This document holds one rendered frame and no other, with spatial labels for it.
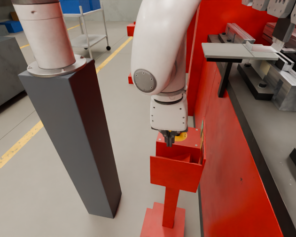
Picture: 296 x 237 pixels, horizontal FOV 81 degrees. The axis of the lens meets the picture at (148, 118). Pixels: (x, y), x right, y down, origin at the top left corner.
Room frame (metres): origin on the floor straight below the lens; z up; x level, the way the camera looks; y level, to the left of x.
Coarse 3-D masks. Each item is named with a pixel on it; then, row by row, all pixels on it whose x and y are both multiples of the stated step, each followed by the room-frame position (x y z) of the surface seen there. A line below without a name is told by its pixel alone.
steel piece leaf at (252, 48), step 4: (248, 44) 0.76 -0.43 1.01; (248, 48) 0.74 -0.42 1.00; (252, 48) 0.74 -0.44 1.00; (256, 48) 0.74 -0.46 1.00; (260, 48) 0.74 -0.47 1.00; (264, 48) 0.74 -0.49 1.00; (268, 48) 0.74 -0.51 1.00; (272, 48) 0.73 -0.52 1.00; (268, 52) 0.69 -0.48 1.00; (272, 52) 0.69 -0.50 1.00; (276, 52) 0.69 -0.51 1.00
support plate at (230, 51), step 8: (208, 48) 0.76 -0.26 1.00; (216, 48) 0.76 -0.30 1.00; (224, 48) 0.75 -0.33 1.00; (232, 48) 0.75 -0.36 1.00; (240, 48) 0.75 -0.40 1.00; (208, 56) 0.67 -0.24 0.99; (216, 56) 0.67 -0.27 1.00; (224, 56) 0.66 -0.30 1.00; (232, 56) 0.66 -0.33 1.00; (240, 56) 0.65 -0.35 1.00; (248, 56) 0.65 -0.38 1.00; (256, 56) 0.65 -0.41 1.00; (264, 56) 0.65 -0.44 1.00; (272, 56) 0.64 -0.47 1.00
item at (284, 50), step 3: (282, 48) 0.72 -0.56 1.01; (285, 48) 0.72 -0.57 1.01; (288, 48) 0.72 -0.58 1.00; (291, 48) 0.72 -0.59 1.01; (294, 48) 0.72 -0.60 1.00; (282, 51) 0.70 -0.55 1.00; (285, 51) 0.69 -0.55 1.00; (288, 51) 0.69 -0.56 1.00; (291, 51) 0.69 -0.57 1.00; (294, 51) 0.69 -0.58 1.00
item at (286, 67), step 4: (280, 56) 0.66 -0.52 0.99; (284, 56) 0.64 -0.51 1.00; (276, 60) 0.64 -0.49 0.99; (280, 60) 0.62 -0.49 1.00; (284, 60) 0.60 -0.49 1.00; (288, 60) 0.60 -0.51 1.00; (276, 64) 0.63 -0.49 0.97; (280, 64) 0.60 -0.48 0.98; (284, 64) 0.58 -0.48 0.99; (288, 64) 0.59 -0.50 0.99; (292, 64) 0.58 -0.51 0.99; (280, 68) 0.59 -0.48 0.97; (284, 68) 0.58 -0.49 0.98; (288, 68) 0.58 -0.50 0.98
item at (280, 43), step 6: (282, 18) 0.73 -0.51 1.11; (276, 24) 0.76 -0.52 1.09; (282, 24) 0.72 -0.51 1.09; (288, 24) 0.67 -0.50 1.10; (294, 24) 0.67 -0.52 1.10; (276, 30) 0.74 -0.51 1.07; (282, 30) 0.70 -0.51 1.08; (288, 30) 0.67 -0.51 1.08; (276, 36) 0.72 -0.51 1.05; (282, 36) 0.68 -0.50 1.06; (288, 36) 0.67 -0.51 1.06; (276, 42) 0.72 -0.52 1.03; (282, 42) 0.68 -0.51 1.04
